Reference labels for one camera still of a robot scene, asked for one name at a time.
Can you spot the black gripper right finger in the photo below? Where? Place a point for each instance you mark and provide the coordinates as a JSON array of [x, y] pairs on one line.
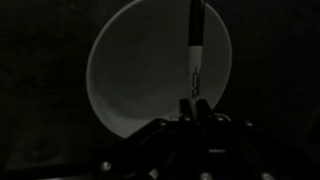
[[204, 110]]

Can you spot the black and white pen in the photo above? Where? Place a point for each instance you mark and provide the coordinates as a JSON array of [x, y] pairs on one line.
[[196, 50]]

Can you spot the white bowl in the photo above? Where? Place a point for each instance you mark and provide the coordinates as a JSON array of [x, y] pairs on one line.
[[143, 73]]

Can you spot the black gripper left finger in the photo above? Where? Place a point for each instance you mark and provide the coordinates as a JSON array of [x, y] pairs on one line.
[[185, 110]]

